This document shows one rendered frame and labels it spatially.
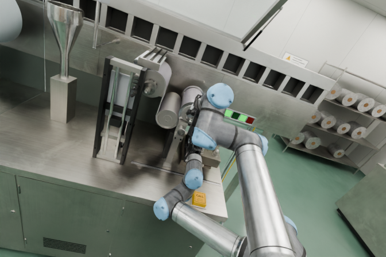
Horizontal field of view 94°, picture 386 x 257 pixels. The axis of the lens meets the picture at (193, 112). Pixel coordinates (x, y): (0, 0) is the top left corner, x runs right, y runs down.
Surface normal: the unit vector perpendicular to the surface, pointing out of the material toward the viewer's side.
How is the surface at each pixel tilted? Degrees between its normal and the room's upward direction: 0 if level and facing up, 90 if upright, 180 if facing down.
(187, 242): 90
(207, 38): 90
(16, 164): 0
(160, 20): 90
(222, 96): 50
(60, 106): 90
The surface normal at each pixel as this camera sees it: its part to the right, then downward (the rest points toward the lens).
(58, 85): 0.00, 0.47
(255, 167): -0.09, -0.86
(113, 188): 0.34, -0.83
